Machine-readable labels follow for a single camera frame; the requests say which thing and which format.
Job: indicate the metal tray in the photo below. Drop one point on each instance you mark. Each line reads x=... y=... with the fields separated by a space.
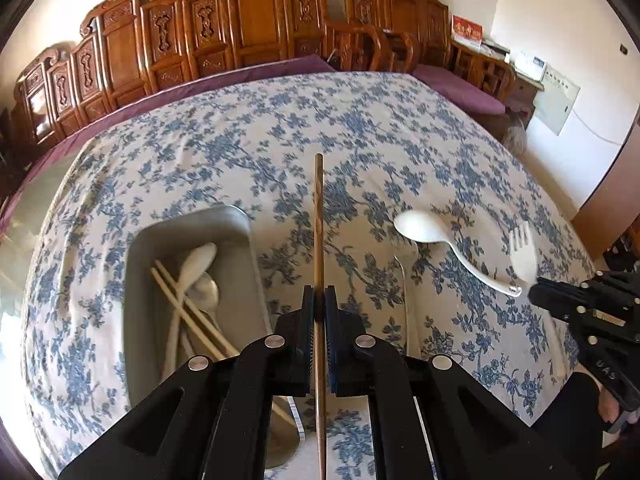
x=142 y=300

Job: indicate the carved wooden screen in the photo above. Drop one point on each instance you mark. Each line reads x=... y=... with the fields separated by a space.
x=250 y=15

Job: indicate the metal spoon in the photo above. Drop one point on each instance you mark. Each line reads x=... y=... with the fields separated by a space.
x=207 y=290

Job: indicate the blue floral tablecloth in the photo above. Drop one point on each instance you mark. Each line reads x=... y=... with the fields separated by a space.
x=250 y=125

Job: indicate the white plastic fork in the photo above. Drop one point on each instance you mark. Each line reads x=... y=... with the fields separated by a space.
x=522 y=260

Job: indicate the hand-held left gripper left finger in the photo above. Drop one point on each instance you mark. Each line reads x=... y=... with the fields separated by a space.
x=307 y=330

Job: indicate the purple cloth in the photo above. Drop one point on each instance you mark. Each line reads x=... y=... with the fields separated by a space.
x=460 y=90

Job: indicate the wooden side cabinet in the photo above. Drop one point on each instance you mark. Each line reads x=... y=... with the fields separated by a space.
x=482 y=67

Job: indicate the white rice ladle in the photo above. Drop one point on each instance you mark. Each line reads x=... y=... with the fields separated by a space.
x=420 y=225

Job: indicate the white plastic spoon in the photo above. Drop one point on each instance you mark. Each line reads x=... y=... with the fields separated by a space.
x=197 y=260

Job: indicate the person's right hand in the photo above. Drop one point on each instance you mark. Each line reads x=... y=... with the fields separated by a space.
x=607 y=402

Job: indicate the slim metal utensil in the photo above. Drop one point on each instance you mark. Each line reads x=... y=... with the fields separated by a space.
x=406 y=300

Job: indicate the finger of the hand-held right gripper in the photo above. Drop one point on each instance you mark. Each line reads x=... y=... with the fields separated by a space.
x=560 y=307
x=550 y=290

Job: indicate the wooden armchair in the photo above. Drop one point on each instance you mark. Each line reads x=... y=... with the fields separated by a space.
x=370 y=45

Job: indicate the brown wooden chopstick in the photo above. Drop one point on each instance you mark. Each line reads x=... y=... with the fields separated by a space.
x=318 y=220

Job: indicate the grey wall panel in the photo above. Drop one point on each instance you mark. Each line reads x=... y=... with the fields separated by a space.
x=556 y=97

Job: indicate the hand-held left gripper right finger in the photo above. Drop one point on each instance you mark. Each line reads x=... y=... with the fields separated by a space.
x=331 y=330

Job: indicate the wooden door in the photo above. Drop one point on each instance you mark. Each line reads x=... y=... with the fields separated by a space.
x=607 y=200

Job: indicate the red sign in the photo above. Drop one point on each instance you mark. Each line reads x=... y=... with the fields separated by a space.
x=466 y=29

